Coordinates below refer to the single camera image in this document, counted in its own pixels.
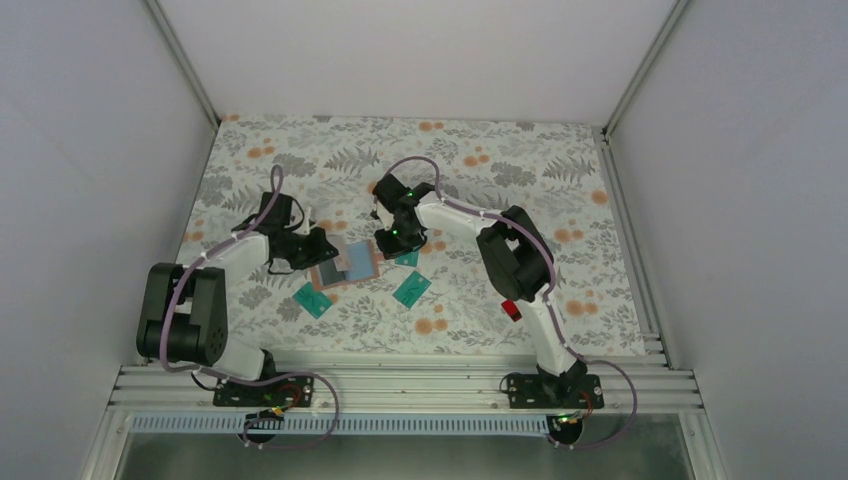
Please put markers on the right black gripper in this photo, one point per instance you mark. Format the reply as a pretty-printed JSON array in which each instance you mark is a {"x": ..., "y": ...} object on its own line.
[{"x": 390, "y": 251}]

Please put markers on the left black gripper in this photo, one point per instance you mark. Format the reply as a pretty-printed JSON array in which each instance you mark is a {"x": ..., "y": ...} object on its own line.
[{"x": 319, "y": 246}]

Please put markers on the teal card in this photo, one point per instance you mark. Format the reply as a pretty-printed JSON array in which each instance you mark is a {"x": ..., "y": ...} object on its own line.
[
  {"x": 409, "y": 259},
  {"x": 314, "y": 302},
  {"x": 409, "y": 292}
]

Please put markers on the pale pink card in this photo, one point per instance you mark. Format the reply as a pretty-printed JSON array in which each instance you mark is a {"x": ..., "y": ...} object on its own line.
[{"x": 342, "y": 261}]

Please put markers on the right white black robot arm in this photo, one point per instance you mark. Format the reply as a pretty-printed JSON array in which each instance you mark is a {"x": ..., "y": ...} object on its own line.
[{"x": 517, "y": 261}]

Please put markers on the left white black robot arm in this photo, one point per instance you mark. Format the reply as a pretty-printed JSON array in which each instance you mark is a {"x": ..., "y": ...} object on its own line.
[{"x": 184, "y": 315}]

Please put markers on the red card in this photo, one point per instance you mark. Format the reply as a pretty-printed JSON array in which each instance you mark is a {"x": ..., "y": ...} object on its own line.
[{"x": 511, "y": 309}]

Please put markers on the floral patterned table mat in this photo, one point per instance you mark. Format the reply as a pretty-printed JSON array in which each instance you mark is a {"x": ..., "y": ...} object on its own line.
[{"x": 331, "y": 165}]

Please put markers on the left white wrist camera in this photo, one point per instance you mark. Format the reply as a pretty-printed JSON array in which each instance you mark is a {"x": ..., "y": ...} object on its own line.
[{"x": 306, "y": 224}]

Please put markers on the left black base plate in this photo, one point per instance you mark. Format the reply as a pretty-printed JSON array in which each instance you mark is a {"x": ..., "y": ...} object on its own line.
[{"x": 292, "y": 392}]

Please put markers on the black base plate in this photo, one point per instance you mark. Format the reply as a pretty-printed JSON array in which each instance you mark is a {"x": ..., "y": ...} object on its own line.
[
  {"x": 537, "y": 391},
  {"x": 292, "y": 392}
]

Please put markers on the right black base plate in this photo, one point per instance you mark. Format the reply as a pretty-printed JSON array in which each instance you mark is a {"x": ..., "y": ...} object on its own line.
[{"x": 537, "y": 391}]

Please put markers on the grey slotted cable duct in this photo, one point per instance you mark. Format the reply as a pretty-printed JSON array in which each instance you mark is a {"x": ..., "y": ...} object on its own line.
[{"x": 347, "y": 424}]

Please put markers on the aluminium rail frame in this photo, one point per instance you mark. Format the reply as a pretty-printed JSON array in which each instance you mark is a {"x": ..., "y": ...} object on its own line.
[{"x": 423, "y": 383}]

